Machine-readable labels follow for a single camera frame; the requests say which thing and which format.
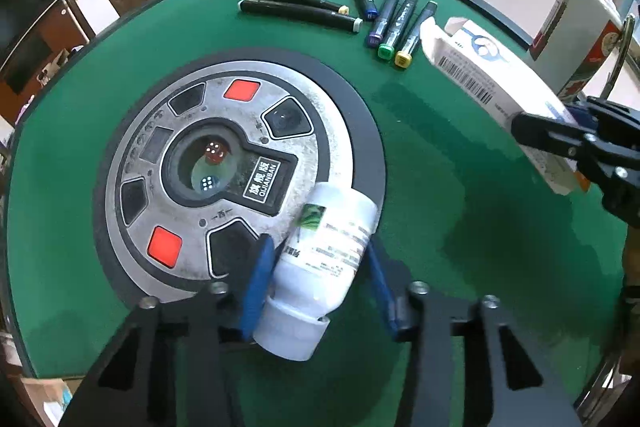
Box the round grey dice control panel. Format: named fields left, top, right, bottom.
left=92, top=50, right=388, bottom=305

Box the yellow cap marker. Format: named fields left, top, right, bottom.
left=394, top=0, right=438, bottom=68

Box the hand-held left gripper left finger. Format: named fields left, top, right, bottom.
left=60, top=234, right=276, bottom=427

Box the green cap marker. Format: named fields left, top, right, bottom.
left=377, top=0, right=420, bottom=59

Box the shallow cardboard box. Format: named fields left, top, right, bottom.
left=20, top=377, right=76, bottom=427

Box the white narrow carton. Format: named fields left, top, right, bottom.
left=419, top=18, right=593, bottom=196

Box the tall white ceramic bottle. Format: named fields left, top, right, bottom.
left=530, top=0, right=623, bottom=100

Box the purple cap marker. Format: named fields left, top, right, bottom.
left=367, top=0, right=402, bottom=48

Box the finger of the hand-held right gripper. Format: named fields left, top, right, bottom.
left=511, top=112, right=601, bottom=162
left=565, top=97, right=640, bottom=132

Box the red die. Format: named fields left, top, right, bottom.
left=204, top=139, right=228, bottom=165

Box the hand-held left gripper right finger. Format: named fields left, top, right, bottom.
left=367, top=239, right=583, bottom=427

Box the white wide-mouth bottle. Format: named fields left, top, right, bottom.
left=254, top=183, right=378, bottom=362

